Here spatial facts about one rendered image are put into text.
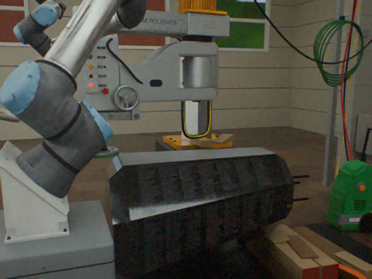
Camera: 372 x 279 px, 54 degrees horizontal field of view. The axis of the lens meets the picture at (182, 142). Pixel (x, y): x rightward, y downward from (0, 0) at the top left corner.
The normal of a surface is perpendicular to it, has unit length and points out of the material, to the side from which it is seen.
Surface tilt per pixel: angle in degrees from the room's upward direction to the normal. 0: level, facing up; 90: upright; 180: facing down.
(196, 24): 90
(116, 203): 59
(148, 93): 90
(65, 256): 90
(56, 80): 67
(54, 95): 79
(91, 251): 90
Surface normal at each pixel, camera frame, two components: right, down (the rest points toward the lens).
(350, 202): 0.04, 0.18
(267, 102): 0.31, 0.18
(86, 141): 0.52, 0.36
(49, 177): 0.56, -0.07
